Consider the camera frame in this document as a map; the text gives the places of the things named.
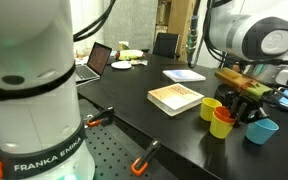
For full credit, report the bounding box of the white plate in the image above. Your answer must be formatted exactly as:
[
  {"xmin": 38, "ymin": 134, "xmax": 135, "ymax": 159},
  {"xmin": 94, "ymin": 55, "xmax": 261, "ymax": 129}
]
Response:
[{"xmin": 110, "ymin": 60, "xmax": 133, "ymax": 70}]

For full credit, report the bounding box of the hanging cable with metal connector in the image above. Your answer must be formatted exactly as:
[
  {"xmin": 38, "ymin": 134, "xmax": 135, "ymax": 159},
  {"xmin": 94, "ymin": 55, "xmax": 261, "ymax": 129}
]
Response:
[{"xmin": 185, "ymin": 0, "xmax": 202, "ymax": 70}]

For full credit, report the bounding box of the wrist mounted camera bar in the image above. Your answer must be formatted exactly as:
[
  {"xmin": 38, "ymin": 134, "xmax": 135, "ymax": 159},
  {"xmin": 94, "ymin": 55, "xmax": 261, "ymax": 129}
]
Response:
[{"xmin": 214, "ymin": 67, "xmax": 274, "ymax": 102}]

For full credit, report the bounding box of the orange and white book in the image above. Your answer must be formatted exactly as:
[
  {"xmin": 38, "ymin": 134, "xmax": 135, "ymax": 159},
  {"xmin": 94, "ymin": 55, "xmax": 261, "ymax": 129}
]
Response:
[{"xmin": 146, "ymin": 83, "xmax": 206, "ymax": 118}]

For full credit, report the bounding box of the blue plastic cup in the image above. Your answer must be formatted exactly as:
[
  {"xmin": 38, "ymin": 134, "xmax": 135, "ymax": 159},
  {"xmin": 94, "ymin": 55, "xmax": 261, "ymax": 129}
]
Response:
[{"xmin": 245, "ymin": 118, "xmax": 280, "ymax": 146}]

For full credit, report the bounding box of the green yellow food bag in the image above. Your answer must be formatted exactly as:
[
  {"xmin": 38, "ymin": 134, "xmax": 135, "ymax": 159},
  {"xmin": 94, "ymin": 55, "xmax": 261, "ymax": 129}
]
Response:
[{"xmin": 115, "ymin": 49, "xmax": 145, "ymax": 62}]

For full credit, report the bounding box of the small pale box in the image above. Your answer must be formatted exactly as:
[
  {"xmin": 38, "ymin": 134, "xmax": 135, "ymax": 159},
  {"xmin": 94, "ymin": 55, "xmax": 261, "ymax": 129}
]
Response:
[{"xmin": 118, "ymin": 40, "xmax": 131, "ymax": 51}]

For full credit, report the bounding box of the white and blue book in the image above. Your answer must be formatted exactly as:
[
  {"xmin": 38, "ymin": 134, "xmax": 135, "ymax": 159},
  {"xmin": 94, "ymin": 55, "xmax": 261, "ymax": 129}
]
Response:
[{"xmin": 162, "ymin": 69, "xmax": 207, "ymax": 83}]

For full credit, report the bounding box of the wooden shelf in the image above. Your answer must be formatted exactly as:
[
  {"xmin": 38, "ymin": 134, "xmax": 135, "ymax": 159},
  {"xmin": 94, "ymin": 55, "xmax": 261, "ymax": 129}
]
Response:
[{"xmin": 155, "ymin": 0, "xmax": 197, "ymax": 63}]

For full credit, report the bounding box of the silver open laptop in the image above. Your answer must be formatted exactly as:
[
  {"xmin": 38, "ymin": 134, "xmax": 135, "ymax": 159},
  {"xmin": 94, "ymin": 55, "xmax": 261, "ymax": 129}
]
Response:
[{"xmin": 74, "ymin": 41, "xmax": 113, "ymax": 88}]

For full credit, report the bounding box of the yellow plastic cup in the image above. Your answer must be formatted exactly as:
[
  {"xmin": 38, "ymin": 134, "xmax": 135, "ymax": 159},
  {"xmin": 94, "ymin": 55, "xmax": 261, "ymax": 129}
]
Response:
[
  {"xmin": 209, "ymin": 111, "xmax": 236, "ymax": 140},
  {"xmin": 199, "ymin": 97, "xmax": 223, "ymax": 122}
]

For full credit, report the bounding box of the black office chair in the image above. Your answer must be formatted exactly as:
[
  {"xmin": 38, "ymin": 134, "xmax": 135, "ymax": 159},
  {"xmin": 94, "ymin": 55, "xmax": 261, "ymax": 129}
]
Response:
[{"xmin": 152, "ymin": 32, "xmax": 181, "ymax": 61}]

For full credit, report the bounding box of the black orange spring clamp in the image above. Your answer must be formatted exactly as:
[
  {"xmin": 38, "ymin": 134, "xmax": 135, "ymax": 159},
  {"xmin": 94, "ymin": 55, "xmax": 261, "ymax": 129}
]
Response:
[
  {"xmin": 130, "ymin": 139, "xmax": 161, "ymax": 177},
  {"xmin": 85, "ymin": 106, "xmax": 116, "ymax": 129}
]

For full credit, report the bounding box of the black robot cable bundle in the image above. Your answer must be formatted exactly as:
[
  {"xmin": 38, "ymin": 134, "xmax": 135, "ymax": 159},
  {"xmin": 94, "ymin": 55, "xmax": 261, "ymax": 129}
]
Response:
[{"xmin": 72, "ymin": 0, "xmax": 117, "ymax": 43}]

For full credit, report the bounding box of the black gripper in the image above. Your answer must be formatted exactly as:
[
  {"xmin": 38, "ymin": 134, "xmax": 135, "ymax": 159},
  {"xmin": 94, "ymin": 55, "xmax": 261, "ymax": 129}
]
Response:
[{"xmin": 224, "ymin": 89, "xmax": 268, "ymax": 128}]

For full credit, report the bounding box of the orange plastic cup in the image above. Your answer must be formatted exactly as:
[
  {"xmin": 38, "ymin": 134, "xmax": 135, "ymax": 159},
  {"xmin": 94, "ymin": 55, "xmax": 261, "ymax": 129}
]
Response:
[{"xmin": 213, "ymin": 105, "xmax": 237, "ymax": 125}]

